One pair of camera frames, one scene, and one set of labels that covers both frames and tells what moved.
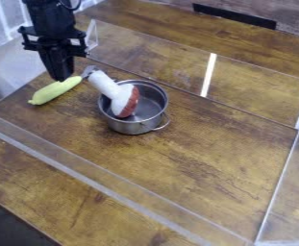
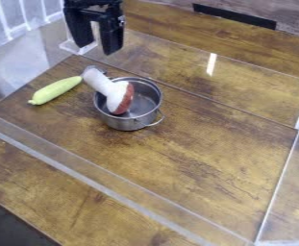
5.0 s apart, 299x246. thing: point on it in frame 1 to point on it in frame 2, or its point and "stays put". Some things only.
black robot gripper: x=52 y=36 to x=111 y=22
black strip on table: x=237 y=15 stays put
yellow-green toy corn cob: x=55 y=89 stays put
